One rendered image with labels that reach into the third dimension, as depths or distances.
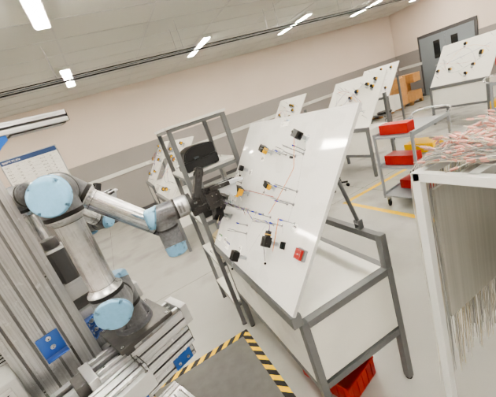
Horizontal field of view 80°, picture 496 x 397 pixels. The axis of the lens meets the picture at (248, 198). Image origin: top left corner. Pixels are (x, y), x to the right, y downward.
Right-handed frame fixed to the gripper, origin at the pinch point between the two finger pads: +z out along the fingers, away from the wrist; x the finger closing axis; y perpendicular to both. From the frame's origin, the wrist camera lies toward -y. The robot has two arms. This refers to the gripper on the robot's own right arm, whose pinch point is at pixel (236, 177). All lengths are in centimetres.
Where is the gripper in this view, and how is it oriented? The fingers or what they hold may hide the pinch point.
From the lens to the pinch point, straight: 109.7
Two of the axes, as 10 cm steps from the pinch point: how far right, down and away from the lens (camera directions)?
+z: 8.8, -3.8, 2.7
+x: 3.0, 0.5, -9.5
